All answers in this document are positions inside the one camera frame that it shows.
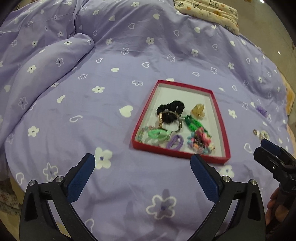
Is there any cream patterned pillow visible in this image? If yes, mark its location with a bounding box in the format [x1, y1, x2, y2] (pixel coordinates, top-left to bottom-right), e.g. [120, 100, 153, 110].
[174, 0, 240, 36]

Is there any pastel bead chain bracelet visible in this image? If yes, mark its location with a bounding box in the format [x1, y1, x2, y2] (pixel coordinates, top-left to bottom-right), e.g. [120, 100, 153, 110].
[136, 126, 155, 143]

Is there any right hand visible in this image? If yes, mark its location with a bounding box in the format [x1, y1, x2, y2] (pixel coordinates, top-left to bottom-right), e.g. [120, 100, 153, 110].
[265, 187, 289, 225]

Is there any purple grey hair tie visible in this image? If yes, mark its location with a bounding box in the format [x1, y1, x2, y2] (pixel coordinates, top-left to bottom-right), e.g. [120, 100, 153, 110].
[165, 134, 185, 150]

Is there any amber hair claw clip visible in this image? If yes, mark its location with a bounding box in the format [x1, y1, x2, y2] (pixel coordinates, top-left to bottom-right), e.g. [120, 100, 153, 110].
[191, 103, 205, 120]

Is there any pearl scrunchie bracelet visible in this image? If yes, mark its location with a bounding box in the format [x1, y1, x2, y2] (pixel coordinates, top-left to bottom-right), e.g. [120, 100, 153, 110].
[258, 129, 271, 141]

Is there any black scrunchie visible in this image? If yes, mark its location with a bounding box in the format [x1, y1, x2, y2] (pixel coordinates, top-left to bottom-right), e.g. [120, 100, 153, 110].
[156, 100, 185, 124]

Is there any green braided bracelet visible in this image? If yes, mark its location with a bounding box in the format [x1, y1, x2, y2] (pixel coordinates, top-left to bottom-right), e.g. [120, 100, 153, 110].
[184, 114, 210, 135]

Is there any red white tray box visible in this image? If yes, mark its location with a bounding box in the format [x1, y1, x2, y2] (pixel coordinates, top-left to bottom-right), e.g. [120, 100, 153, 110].
[132, 80, 231, 164]

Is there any rose gold wristwatch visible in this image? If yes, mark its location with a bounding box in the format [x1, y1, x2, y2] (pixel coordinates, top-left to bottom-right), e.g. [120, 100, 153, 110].
[158, 110, 183, 132]

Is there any colourful beaded bracelet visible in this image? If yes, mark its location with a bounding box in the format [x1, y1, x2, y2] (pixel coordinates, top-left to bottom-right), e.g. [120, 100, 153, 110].
[186, 127, 216, 155]

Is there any purple flower hair clip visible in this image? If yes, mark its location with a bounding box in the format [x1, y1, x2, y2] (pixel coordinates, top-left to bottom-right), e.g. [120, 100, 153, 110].
[255, 106, 267, 118]

